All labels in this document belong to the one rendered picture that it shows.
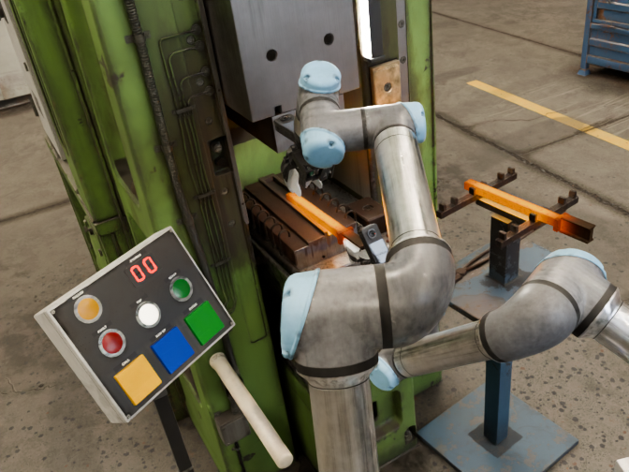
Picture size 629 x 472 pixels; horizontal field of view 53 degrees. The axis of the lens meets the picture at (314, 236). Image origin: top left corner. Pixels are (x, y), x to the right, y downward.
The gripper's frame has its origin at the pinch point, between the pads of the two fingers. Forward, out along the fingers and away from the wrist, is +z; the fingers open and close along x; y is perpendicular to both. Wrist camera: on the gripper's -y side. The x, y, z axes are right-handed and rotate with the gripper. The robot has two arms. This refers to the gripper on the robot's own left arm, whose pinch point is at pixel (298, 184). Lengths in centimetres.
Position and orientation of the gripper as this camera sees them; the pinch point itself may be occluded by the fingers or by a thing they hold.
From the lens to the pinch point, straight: 145.4
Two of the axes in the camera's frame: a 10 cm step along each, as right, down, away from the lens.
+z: -1.1, 5.5, 8.3
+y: 5.0, 7.5, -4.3
